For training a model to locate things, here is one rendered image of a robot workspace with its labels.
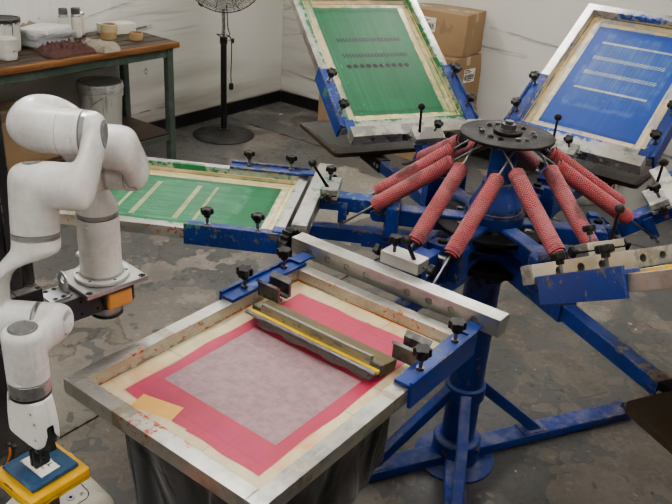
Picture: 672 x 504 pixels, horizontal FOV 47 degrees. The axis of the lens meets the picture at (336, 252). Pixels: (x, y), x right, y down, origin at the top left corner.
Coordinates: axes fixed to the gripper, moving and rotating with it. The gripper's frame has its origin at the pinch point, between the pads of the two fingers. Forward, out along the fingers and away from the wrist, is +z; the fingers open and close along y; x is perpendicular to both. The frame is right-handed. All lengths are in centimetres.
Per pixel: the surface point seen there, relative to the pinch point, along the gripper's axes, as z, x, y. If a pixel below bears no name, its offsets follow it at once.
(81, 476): 4.2, 4.3, 6.4
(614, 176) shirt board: 4, 254, 22
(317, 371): 3, 61, 19
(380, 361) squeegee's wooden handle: -1, 70, 31
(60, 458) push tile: 2.0, 3.3, 1.5
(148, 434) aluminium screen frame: -0.4, 17.3, 10.8
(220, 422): 3.1, 32.6, 15.5
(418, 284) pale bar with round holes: -5, 101, 21
